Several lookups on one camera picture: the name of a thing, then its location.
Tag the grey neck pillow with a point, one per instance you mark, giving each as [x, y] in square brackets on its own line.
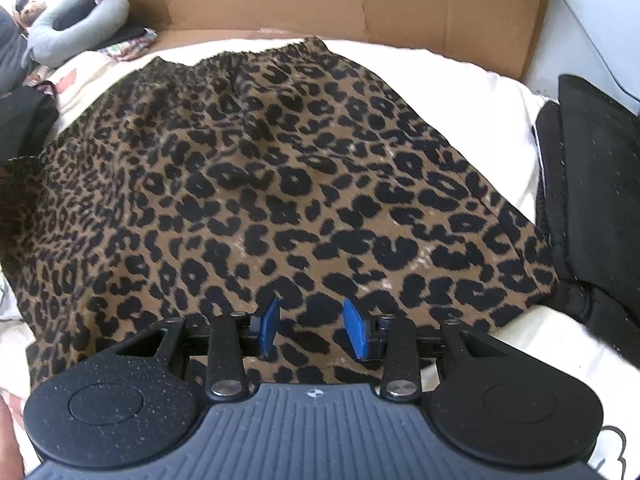
[65, 46]

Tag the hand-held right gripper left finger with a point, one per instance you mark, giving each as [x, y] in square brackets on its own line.
[270, 325]

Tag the flat black item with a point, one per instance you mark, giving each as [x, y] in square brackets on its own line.
[132, 34]

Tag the white printed bed sheet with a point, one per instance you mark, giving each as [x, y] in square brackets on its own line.
[450, 75]

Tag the leopard print skirt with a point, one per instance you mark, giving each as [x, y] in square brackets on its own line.
[250, 185]

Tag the folded black garment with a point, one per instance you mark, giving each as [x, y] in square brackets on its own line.
[590, 200]

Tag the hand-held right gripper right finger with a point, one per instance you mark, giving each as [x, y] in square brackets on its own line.
[355, 330]

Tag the person's left forearm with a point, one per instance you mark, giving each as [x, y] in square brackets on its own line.
[10, 440]

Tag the brown plush toy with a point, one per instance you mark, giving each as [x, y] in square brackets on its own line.
[27, 7]

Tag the white floral cloth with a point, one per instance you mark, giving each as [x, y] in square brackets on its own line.
[125, 50]

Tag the dark pad inside neck pillow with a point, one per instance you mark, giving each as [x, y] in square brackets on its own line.
[75, 15]

